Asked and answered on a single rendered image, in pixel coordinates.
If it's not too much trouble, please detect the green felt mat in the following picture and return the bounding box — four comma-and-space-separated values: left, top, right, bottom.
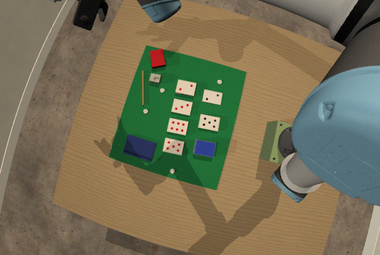
109, 45, 246, 190

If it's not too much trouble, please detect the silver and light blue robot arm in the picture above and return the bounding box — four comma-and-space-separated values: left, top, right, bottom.
259, 0, 380, 206

